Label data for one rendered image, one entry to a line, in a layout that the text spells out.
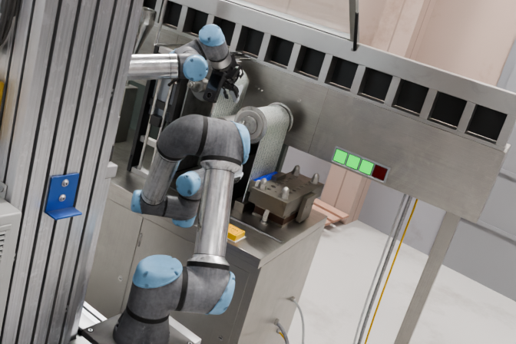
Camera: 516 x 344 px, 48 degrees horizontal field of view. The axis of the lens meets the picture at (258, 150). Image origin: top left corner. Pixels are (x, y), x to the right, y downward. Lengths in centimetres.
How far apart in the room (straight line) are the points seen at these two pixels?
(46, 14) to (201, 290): 78
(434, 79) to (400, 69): 14
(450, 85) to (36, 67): 163
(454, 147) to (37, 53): 166
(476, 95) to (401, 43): 255
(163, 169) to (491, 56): 360
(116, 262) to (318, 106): 106
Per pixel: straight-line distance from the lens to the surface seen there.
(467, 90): 238
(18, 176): 130
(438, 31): 507
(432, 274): 271
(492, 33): 496
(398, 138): 244
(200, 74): 175
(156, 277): 152
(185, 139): 162
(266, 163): 244
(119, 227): 242
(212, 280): 157
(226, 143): 163
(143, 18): 266
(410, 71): 242
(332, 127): 252
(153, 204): 191
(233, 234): 212
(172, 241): 227
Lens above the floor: 181
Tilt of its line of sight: 16 degrees down
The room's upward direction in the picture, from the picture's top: 16 degrees clockwise
